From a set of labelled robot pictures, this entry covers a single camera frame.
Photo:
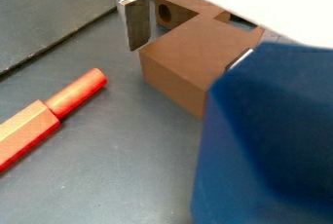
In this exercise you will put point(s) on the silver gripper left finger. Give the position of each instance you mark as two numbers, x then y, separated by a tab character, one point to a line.
135	16

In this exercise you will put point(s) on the brown T-shaped block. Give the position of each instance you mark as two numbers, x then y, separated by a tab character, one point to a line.
185	60

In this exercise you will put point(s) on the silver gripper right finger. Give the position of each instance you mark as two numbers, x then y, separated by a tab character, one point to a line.
237	59

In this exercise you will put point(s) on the red peg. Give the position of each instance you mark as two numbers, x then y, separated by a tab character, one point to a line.
26	129

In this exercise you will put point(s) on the blue peg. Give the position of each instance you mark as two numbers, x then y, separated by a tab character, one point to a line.
265	165

